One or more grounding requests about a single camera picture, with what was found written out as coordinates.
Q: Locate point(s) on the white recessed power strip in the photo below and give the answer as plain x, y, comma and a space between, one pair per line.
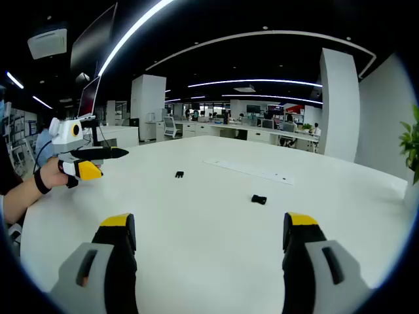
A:
248, 171

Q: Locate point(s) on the white mesh office chair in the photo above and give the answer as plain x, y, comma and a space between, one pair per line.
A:
169, 126

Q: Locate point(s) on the black socket plastic buckle part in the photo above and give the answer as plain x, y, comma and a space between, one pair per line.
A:
259, 199

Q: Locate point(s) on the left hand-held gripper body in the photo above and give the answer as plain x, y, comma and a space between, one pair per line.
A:
65, 137

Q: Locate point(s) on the white counter desk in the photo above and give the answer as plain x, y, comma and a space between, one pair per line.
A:
121, 135

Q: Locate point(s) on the black pronged plastic buckle part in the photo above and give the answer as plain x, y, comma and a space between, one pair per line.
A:
179, 175

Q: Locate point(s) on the person's left hand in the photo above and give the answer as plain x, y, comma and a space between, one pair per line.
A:
52, 175

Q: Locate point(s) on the long white office desk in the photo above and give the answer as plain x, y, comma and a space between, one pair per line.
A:
248, 132

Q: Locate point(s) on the silver laptop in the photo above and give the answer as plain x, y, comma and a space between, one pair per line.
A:
89, 98

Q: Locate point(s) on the long ceiling light strip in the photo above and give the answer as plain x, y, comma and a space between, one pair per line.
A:
131, 32

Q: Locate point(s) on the black laptop stand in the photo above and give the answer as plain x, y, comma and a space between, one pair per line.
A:
95, 131

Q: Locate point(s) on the dark hanging panel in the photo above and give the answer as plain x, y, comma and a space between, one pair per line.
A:
93, 39

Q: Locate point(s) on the white plant pot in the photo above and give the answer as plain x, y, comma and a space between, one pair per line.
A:
411, 196

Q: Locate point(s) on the white ceiling air conditioner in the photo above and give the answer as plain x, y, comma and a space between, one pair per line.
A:
47, 42

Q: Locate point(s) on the white display board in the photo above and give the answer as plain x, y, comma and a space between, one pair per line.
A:
18, 137

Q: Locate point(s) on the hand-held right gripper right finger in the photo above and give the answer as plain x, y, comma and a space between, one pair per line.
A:
307, 261

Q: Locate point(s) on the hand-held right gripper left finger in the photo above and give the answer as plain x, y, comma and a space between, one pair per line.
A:
108, 261

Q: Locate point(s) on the green potted plant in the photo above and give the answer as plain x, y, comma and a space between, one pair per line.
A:
411, 147

